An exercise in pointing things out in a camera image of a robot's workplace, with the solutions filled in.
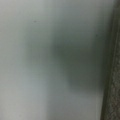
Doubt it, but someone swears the grey metal drawer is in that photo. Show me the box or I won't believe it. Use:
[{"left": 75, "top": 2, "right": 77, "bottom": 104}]
[{"left": 100, "top": 0, "right": 120, "bottom": 120}]

